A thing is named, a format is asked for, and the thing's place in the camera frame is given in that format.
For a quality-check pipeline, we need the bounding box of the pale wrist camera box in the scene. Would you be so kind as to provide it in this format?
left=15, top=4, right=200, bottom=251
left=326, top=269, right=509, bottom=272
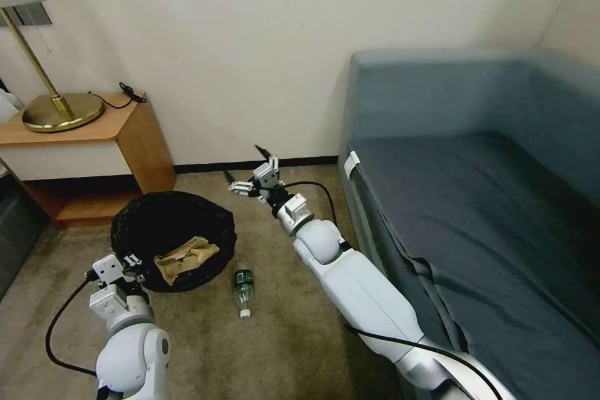
left=91, top=254, right=124, bottom=287
left=252, top=163, right=279, bottom=189

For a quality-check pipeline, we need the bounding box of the thin black lamp cord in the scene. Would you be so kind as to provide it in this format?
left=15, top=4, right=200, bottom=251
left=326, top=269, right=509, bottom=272
left=102, top=81, right=148, bottom=110

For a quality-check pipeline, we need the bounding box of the white sofa tag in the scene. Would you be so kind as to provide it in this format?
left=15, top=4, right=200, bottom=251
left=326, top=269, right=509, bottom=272
left=343, top=151, right=361, bottom=179

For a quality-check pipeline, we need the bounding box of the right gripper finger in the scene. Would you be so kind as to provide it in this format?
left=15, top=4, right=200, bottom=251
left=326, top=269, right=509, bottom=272
left=254, top=144, right=281, bottom=171
left=224, top=170, right=258, bottom=197

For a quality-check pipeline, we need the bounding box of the clear plastic bottle green label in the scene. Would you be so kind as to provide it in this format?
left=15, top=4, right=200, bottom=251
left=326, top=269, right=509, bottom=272
left=232, top=261, right=256, bottom=320

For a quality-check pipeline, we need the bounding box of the wooden nightstand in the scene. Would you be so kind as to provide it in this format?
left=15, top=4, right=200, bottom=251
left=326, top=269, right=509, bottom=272
left=0, top=92, right=178, bottom=230

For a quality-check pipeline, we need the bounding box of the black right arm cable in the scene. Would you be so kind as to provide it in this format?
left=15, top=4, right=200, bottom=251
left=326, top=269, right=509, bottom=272
left=280, top=180, right=501, bottom=400

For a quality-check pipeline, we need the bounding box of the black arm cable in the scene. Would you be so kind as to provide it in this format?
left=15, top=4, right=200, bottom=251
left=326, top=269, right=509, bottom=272
left=45, top=272, right=102, bottom=378
left=280, top=180, right=501, bottom=400

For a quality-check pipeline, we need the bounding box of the blue grey sofa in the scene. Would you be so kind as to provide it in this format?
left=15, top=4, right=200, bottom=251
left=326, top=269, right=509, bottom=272
left=338, top=47, right=600, bottom=400

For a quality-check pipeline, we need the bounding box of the crumpled brown paper garbage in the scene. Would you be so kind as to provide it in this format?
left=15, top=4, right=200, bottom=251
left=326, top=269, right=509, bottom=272
left=154, top=237, right=221, bottom=286

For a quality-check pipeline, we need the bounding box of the dark bed frame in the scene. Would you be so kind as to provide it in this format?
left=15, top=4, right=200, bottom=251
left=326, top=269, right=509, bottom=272
left=0, top=170, right=60, bottom=301

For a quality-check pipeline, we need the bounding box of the black woven trash bin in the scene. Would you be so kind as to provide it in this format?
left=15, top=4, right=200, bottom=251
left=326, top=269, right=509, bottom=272
left=110, top=190, right=238, bottom=293

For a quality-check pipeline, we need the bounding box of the white bedding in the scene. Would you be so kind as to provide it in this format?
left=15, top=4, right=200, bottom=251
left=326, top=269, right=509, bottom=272
left=0, top=88, right=23, bottom=123

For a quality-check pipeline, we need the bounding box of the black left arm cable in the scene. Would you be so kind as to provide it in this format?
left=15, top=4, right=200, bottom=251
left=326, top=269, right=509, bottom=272
left=45, top=272, right=102, bottom=378

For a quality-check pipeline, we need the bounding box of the brass lamp with white shade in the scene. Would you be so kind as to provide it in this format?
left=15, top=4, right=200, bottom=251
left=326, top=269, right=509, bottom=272
left=0, top=0, right=107, bottom=134

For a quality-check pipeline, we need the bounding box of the grey wall switch panel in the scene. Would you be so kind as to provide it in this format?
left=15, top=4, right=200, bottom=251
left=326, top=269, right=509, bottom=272
left=0, top=2, right=52, bottom=28

